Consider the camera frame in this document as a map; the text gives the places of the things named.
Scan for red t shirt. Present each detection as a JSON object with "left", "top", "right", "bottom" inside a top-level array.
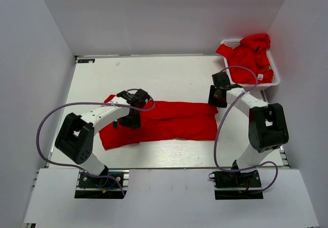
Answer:
[{"left": 99, "top": 101, "right": 218, "bottom": 150}]

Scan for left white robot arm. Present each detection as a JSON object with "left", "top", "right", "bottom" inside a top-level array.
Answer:
[{"left": 54, "top": 89, "right": 153, "bottom": 186}]

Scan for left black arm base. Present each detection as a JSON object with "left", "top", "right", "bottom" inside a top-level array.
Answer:
[{"left": 74, "top": 170, "right": 129, "bottom": 199}]

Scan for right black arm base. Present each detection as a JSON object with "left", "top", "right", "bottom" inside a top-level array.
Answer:
[{"left": 209, "top": 170, "right": 263, "bottom": 200}]

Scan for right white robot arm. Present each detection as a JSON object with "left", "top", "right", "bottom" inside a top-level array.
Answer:
[{"left": 208, "top": 71, "right": 289, "bottom": 186}]

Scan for red t shirts in basket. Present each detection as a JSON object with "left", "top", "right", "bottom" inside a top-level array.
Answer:
[{"left": 216, "top": 33, "right": 274, "bottom": 85}]

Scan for white plastic basket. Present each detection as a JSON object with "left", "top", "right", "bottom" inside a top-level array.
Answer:
[{"left": 220, "top": 37, "right": 280, "bottom": 92}]

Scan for blue table label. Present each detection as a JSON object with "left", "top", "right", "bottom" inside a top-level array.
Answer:
[{"left": 77, "top": 59, "right": 95, "bottom": 64}]

